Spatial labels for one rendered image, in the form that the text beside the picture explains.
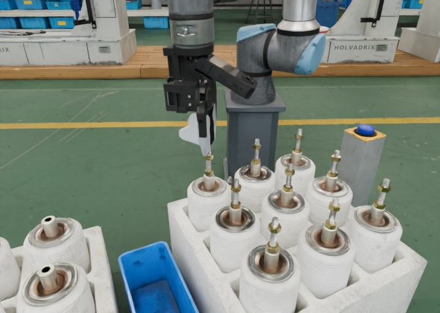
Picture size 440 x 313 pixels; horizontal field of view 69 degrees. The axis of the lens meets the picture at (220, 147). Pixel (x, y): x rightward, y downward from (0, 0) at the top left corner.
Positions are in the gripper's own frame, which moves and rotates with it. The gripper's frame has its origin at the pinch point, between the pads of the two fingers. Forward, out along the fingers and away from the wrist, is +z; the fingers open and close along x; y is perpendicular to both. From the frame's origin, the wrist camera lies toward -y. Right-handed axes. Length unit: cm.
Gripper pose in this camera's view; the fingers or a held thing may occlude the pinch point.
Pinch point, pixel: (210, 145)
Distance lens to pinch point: 64.8
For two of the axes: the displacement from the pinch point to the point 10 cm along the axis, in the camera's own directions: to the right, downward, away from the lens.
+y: -9.8, -0.8, 2.0
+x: -2.1, 4.8, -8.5
